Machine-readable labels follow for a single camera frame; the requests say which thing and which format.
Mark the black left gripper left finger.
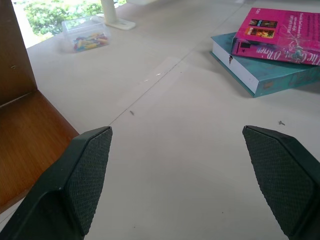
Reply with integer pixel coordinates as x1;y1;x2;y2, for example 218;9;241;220
0;126;113;240

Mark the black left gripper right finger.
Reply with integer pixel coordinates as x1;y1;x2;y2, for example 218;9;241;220
241;125;320;240

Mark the wooden shelf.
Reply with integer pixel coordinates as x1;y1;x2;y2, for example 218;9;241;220
0;0;80;215

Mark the teal hardcover book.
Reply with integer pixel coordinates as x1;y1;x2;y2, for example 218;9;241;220
209;31;320;98

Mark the pink paperback book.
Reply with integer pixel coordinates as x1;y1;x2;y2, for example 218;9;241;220
230;7;320;67

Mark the clear box of coloured pins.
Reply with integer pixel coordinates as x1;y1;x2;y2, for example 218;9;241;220
61;15;111;54

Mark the white stand with flat base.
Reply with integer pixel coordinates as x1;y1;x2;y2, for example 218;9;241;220
100;0;137;31

